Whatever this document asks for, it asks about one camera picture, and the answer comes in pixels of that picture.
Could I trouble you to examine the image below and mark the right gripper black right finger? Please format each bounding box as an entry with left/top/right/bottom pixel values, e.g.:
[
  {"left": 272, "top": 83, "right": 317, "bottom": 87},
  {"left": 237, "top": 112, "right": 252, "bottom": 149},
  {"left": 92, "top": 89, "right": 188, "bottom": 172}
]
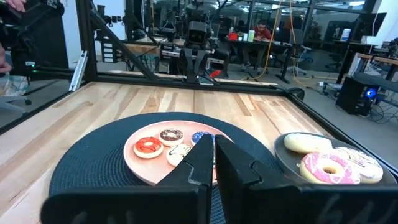
[{"left": 215, "top": 135, "right": 398, "bottom": 224}]

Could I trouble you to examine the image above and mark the dark office chair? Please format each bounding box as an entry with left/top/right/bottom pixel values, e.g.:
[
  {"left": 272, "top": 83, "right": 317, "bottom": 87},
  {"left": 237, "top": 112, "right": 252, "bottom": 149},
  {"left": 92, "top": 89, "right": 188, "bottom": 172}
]
[{"left": 292, "top": 27, "right": 315, "bottom": 77}]

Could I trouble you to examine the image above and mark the large lilac glazed donut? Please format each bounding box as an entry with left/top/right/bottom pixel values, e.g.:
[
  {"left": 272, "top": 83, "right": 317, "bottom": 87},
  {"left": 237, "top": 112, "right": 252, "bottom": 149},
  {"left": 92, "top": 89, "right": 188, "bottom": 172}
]
[{"left": 335, "top": 146, "right": 384, "bottom": 184}]

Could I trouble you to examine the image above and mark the small chocolate sprinkled donut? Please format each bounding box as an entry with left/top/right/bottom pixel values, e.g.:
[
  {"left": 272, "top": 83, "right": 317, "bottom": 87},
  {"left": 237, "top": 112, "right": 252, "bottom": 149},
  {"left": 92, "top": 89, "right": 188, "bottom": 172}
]
[{"left": 158, "top": 128, "right": 185, "bottom": 147}]

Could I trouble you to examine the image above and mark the silver aluminium bar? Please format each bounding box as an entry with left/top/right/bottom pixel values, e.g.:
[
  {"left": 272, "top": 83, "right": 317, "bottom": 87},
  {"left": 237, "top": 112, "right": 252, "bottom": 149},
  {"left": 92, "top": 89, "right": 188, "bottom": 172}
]
[{"left": 68, "top": 50, "right": 89, "bottom": 92}]

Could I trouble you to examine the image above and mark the pink round plate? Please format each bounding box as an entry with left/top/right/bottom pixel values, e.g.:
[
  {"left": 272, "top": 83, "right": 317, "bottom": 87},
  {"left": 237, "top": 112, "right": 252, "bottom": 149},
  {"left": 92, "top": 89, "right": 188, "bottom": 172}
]
[{"left": 123, "top": 120, "right": 237, "bottom": 187}]

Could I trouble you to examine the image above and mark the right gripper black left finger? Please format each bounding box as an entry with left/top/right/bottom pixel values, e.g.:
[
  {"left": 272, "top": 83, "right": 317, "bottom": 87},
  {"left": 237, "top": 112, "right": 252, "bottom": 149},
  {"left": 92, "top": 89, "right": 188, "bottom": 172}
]
[{"left": 40, "top": 134, "right": 215, "bottom": 224}]

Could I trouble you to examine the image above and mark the wooden workbench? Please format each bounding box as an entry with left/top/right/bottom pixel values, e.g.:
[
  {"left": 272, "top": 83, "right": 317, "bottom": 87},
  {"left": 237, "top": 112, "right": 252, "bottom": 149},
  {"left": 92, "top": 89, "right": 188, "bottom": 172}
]
[{"left": 353, "top": 52, "right": 398, "bottom": 94}]

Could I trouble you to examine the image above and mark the black office desk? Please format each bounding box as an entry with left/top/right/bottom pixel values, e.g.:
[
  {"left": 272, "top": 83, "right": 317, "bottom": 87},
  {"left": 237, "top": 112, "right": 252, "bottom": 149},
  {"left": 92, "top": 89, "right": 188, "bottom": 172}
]
[{"left": 225, "top": 39, "right": 301, "bottom": 84}]

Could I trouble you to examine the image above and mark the yellow hanging cable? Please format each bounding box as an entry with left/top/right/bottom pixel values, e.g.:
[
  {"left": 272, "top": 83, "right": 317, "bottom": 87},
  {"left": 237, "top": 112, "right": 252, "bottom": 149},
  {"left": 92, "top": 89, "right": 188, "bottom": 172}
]
[
  {"left": 289, "top": 0, "right": 307, "bottom": 87},
  {"left": 256, "top": 0, "right": 281, "bottom": 80}
]

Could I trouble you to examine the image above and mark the large white glazed donut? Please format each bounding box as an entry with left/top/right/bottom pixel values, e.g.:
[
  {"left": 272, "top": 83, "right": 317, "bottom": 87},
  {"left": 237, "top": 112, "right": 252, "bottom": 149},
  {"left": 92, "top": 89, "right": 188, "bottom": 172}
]
[{"left": 283, "top": 133, "right": 333, "bottom": 154}]

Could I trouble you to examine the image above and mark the dark blue woven placemat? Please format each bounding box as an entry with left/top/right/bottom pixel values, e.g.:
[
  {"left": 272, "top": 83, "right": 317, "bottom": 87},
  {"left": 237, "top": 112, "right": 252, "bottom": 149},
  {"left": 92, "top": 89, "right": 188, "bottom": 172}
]
[{"left": 48, "top": 111, "right": 282, "bottom": 224}]

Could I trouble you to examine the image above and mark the black computer case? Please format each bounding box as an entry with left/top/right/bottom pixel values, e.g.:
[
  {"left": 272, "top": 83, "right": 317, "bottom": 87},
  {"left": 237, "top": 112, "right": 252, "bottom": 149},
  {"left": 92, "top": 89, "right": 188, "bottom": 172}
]
[{"left": 335, "top": 76, "right": 379, "bottom": 116}]

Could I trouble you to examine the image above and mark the small blue donut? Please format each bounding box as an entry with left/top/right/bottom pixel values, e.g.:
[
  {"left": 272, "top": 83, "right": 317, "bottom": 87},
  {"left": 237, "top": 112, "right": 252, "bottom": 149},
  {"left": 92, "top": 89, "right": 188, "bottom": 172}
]
[{"left": 190, "top": 131, "right": 215, "bottom": 147}]

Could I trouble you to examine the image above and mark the person's hand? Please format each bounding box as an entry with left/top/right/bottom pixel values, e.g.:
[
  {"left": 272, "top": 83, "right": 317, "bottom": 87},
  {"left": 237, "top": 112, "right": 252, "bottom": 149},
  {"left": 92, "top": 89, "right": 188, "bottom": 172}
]
[
  {"left": 0, "top": 43, "right": 13, "bottom": 74},
  {"left": 6, "top": 0, "right": 27, "bottom": 12}
]

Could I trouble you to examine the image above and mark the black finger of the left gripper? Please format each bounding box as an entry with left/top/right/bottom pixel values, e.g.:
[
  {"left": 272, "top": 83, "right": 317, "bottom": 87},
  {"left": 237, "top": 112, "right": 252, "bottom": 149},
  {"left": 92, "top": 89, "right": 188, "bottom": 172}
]
[
  {"left": 196, "top": 51, "right": 210, "bottom": 82},
  {"left": 183, "top": 51, "right": 197, "bottom": 83}
]

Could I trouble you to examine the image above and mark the small red donut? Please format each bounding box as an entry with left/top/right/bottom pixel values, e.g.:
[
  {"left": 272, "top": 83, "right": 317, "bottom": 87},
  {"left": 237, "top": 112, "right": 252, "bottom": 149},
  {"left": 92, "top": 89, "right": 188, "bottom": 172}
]
[{"left": 133, "top": 136, "right": 165, "bottom": 159}]

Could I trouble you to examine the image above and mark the person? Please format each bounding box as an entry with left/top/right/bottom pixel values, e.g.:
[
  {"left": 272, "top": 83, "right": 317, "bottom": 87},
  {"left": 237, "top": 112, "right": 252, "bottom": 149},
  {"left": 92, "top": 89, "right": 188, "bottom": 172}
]
[{"left": 241, "top": 20, "right": 276, "bottom": 74}]

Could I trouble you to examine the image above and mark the person's left hand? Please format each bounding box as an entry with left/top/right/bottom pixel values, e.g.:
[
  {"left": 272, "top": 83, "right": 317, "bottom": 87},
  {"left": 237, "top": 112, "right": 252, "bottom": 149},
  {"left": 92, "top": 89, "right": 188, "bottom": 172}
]
[{"left": 6, "top": 0, "right": 27, "bottom": 12}]

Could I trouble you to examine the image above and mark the large pink sprinkled donut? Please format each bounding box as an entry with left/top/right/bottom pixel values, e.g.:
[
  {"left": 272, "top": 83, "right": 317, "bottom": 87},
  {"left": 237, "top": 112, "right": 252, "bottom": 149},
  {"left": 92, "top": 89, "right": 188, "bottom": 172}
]
[{"left": 298, "top": 151, "right": 361, "bottom": 185}]

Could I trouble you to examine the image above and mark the dark grey round plate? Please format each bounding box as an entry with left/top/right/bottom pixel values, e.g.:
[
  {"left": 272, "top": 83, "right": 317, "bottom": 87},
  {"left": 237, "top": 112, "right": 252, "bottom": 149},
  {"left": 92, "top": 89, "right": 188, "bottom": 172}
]
[{"left": 273, "top": 132, "right": 398, "bottom": 187}]

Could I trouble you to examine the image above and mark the person's right hand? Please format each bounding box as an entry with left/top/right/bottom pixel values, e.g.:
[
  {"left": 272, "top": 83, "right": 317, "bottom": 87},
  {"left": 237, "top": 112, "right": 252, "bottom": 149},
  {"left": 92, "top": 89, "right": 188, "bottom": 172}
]
[{"left": 0, "top": 43, "right": 13, "bottom": 74}]

